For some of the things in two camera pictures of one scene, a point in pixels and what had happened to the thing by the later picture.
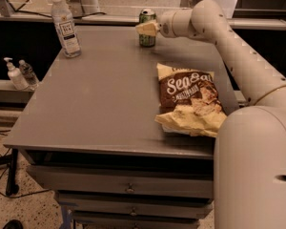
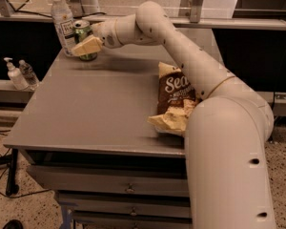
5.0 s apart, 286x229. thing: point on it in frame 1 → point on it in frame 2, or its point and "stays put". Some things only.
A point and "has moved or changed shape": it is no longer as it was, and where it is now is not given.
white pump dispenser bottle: [15, 75] stays put
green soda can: [147, 15] has moved or changed shape
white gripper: [165, 27] → [105, 32]
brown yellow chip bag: [190, 101] stays put
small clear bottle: [29, 74] stays put
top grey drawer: [171, 180] stays put
